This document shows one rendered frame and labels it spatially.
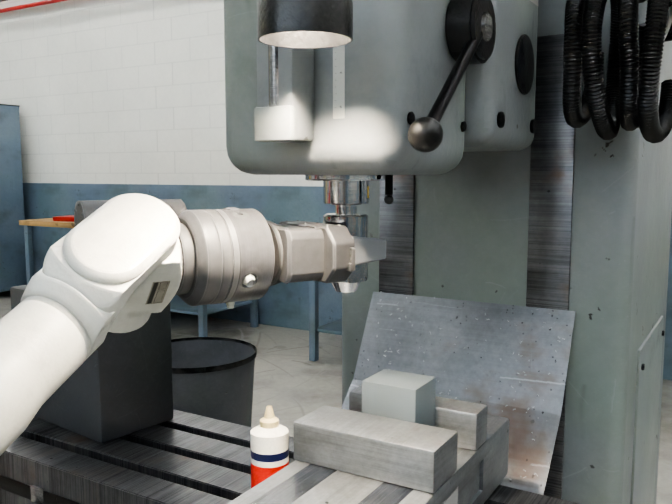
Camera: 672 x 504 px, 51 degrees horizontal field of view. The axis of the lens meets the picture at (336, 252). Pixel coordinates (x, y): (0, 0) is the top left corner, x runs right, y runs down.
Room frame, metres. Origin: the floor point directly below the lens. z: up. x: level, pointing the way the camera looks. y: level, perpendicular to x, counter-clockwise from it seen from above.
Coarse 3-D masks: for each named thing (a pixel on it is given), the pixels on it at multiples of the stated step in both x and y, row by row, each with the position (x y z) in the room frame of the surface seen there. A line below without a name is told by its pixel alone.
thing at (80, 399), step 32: (160, 320) 0.96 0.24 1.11; (96, 352) 0.89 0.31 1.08; (128, 352) 0.92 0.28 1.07; (160, 352) 0.96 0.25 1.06; (64, 384) 0.93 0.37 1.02; (96, 384) 0.89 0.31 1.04; (128, 384) 0.92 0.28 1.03; (160, 384) 0.96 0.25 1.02; (64, 416) 0.94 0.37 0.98; (96, 416) 0.89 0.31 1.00; (128, 416) 0.92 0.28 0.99; (160, 416) 0.96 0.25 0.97
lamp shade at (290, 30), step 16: (272, 0) 0.52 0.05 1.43; (288, 0) 0.52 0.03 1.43; (304, 0) 0.51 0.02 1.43; (320, 0) 0.52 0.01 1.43; (336, 0) 0.52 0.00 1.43; (272, 16) 0.52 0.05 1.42; (288, 16) 0.52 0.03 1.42; (304, 16) 0.51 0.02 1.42; (320, 16) 0.52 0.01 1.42; (336, 16) 0.52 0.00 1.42; (352, 16) 0.54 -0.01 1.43; (272, 32) 0.52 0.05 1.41; (288, 32) 0.58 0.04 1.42; (304, 32) 0.58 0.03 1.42; (320, 32) 0.58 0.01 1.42; (336, 32) 0.52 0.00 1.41; (352, 32) 0.54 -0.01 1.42
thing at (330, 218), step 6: (324, 216) 0.73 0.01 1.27; (330, 216) 0.72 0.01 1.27; (336, 216) 0.72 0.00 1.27; (342, 216) 0.72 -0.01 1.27; (348, 216) 0.72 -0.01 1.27; (354, 216) 0.72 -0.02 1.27; (360, 216) 0.72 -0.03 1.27; (366, 216) 0.73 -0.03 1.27; (324, 222) 0.73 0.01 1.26; (330, 222) 0.72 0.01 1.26; (336, 222) 0.72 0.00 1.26; (342, 222) 0.71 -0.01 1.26; (348, 222) 0.71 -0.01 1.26; (354, 222) 0.72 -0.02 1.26; (360, 222) 0.72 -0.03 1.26; (366, 222) 0.73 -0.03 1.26
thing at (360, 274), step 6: (348, 228) 0.71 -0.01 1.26; (354, 228) 0.72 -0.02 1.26; (360, 228) 0.72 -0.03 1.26; (366, 228) 0.73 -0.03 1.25; (354, 234) 0.72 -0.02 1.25; (360, 234) 0.72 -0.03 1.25; (366, 234) 0.73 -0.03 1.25; (360, 264) 0.72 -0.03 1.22; (366, 264) 0.73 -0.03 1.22; (360, 270) 0.72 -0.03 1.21; (366, 270) 0.73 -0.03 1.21; (354, 276) 0.72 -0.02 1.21; (360, 276) 0.72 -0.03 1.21; (366, 276) 0.73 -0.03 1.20; (336, 282) 0.72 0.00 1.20; (342, 282) 0.72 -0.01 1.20; (348, 282) 0.72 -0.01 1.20; (354, 282) 0.72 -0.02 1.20
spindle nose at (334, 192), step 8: (328, 184) 0.72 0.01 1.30; (336, 184) 0.72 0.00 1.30; (344, 184) 0.71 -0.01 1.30; (352, 184) 0.72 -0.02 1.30; (360, 184) 0.72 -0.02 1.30; (368, 184) 0.73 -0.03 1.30; (328, 192) 0.72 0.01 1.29; (336, 192) 0.72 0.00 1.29; (344, 192) 0.71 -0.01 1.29; (352, 192) 0.72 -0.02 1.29; (360, 192) 0.72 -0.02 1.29; (328, 200) 0.72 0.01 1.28; (336, 200) 0.72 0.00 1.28; (344, 200) 0.71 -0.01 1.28; (352, 200) 0.72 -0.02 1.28; (360, 200) 0.72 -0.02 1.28; (368, 200) 0.73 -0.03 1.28
